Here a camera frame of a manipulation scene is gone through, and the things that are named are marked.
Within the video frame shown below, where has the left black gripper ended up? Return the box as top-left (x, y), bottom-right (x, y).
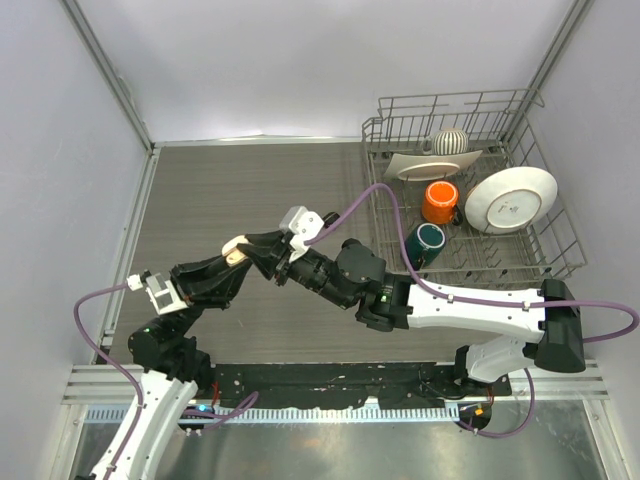
top-left (161, 247), bottom-right (251, 340)

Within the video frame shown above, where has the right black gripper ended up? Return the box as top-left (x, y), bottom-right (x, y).
top-left (239, 228), bottom-right (354, 309)

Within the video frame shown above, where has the beige earbud charging case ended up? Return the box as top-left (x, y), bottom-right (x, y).
top-left (221, 235), bottom-right (249, 266)

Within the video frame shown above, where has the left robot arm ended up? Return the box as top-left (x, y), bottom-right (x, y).
top-left (88, 249), bottom-right (251, 479)

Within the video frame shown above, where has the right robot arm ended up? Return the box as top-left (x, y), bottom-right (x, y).
top-left (237, 231), bottom-right (586, 395)

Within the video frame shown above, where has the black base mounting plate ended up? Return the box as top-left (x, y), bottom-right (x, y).
top-left (196, 362), bottom-right (512, 410)

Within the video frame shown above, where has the teal mug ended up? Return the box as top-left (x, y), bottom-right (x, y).
top-left (404, 223), bottom-right (446, 270)

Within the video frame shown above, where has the white square plate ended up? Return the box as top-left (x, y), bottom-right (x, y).
top-left (383, 150), bottom-right (482, 182)

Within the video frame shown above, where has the orange mug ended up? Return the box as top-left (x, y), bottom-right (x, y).
top-left (421, 180), bottom-right (459, 225)

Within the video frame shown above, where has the striped ceramic mug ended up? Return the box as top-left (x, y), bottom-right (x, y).
top-left (421, 128), bottom-right (469, 156)

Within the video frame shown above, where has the white round plate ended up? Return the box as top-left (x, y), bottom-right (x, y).
top-left (464, 166), bottom-right (558, 235)

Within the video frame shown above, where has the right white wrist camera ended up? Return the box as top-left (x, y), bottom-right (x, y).
top-left (279, 206), bottom-right (324, 263)

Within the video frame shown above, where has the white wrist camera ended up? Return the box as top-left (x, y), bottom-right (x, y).
top-left (279, 206), bottom-right (324, 263)
top-left (126, 271), bottom-right (189, 315)

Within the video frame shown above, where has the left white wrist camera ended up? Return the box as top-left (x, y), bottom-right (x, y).
top-left (126, 271), bottom-right (189, 315)

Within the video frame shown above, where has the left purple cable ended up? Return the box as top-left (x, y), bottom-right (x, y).
top-left (72, 280), bottom-right (146, 476)

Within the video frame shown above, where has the grey wire dish rack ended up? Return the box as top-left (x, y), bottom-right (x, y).
top-left (362, 89), bottom-right (586, 289)

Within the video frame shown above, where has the white slotted cable duct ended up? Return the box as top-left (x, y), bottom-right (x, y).
top-left (84, 403), bottom-right (459, 425)

